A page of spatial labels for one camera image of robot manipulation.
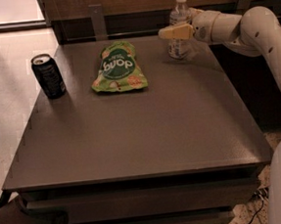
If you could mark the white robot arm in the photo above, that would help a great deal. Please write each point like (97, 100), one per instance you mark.
(256, 33)

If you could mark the left metal wall bracket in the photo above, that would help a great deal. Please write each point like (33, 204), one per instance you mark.
(98, 20)

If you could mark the green snack bag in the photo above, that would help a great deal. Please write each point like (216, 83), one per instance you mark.
(119, 71)

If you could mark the grey drawer cabinet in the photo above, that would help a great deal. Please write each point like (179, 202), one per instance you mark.
(184, 150)

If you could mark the black soda can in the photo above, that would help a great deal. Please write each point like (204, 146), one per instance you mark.
(48, 76)

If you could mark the clear plastic water bottle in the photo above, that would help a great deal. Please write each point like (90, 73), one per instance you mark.
(180, 15)

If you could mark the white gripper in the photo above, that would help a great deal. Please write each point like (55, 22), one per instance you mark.
(201, 26)

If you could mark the white power strip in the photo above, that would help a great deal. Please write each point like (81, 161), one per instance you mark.
(261, 193)

